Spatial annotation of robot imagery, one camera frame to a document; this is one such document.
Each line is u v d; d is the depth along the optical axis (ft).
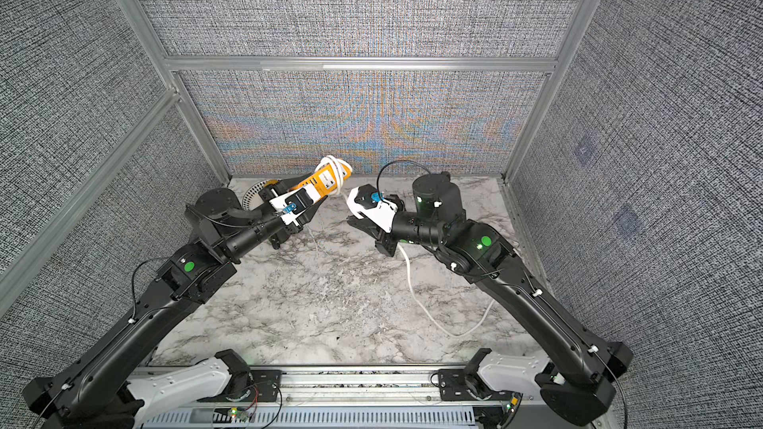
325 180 1.98
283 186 1.71
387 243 1.64
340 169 2.04
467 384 2.13
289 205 1.51
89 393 1.23
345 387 2.45
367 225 1.71
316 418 2.30
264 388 2.40
